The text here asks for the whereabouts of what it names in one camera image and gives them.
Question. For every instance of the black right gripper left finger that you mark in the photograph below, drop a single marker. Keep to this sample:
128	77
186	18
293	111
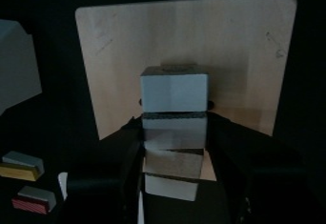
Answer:
106	167

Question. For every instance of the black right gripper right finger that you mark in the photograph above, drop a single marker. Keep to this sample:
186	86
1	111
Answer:
254	170

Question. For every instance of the white toy sushi roll block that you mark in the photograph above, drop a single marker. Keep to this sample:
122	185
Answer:
174	91
170	188
174	129
171	164

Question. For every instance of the grey toy stove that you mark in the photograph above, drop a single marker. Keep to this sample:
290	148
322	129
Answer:
16	69

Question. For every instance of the red striped nigiri toy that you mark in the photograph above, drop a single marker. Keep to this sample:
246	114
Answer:
34	200

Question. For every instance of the yellow egg nigiri toy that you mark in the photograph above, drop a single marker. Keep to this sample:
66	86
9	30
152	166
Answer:
21	167

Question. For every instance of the light wooden cutting board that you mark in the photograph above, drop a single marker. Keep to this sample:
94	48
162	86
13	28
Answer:
178	37

